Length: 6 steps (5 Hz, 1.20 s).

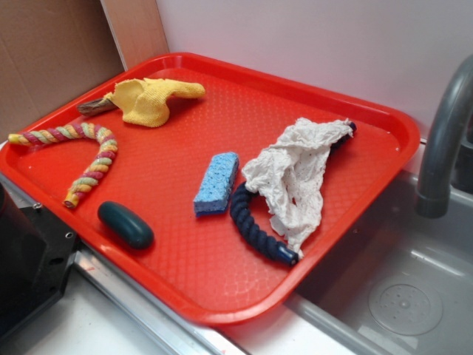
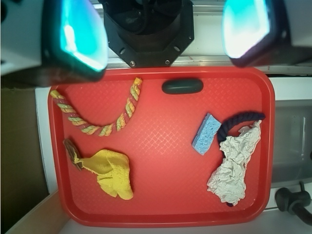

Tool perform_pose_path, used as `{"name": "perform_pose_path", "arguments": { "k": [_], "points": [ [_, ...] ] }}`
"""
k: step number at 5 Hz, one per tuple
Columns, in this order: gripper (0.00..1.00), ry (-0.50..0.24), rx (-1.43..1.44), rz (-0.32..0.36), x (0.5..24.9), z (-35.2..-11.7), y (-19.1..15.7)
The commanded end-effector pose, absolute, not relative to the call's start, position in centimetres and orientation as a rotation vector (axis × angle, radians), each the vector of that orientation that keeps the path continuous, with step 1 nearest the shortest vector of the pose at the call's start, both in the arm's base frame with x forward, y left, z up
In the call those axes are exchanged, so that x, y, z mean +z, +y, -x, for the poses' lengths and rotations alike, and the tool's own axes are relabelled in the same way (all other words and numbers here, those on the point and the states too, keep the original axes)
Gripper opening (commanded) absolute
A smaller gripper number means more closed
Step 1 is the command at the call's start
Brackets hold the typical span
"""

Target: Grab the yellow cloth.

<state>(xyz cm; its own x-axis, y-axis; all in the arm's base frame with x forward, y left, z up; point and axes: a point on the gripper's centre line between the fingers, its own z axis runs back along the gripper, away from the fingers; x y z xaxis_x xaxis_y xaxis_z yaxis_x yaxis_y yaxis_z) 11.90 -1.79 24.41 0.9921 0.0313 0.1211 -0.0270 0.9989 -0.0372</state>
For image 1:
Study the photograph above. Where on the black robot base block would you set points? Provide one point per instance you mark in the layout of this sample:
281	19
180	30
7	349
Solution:
37	251

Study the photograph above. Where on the yellow cloth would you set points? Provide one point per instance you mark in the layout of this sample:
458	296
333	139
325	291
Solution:
143	101

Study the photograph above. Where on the red plastic tray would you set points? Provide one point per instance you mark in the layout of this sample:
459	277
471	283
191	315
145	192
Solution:
200	266

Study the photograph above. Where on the blue sponge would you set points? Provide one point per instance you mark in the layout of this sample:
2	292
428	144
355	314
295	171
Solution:
217	184

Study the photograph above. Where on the white crumpled paper towel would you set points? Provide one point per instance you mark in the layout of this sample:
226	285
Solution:
289	175

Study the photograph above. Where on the dark green oval soap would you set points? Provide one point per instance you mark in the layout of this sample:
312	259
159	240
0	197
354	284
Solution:
126	224

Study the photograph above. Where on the brown cylindrical stick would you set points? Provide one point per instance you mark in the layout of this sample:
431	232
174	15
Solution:
96	107

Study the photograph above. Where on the grey plastic sink basin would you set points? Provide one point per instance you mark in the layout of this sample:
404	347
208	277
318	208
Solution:
396	282

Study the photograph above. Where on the grey toy faucet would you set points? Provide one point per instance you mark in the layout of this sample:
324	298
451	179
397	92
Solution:
447	158

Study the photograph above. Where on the brown cardboard panel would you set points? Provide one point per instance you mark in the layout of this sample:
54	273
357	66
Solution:
51	53

